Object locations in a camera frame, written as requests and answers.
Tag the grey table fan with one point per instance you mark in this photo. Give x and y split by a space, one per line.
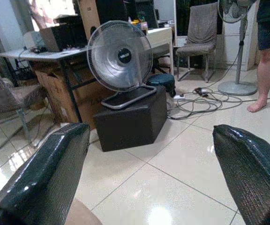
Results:
121 58

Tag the white power strip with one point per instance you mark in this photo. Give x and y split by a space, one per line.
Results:
180 96

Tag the grey folding table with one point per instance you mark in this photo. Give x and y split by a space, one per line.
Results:
55 61

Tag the person in dark shorts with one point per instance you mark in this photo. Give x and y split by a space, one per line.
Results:
267 51

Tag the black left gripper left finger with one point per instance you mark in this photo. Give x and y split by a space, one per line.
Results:
43 173

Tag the black box on table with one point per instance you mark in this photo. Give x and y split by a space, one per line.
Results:
62 37

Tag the white desk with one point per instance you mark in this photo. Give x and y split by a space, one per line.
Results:
159 39

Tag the grey standing pedestal fan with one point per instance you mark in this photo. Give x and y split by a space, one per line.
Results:
239 44

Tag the tall brown cardboard box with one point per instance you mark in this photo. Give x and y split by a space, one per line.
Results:
90 16

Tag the black cube ottoman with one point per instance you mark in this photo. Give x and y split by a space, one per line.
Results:
132 122

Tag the dark teal round bin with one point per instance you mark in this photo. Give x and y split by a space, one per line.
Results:
162 80

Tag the brown fabric cantilever chair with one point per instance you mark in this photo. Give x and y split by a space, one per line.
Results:
200 39
6 98

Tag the large brown cardboard box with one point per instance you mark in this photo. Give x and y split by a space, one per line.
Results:
57 93

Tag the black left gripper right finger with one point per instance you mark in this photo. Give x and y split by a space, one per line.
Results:
249 168

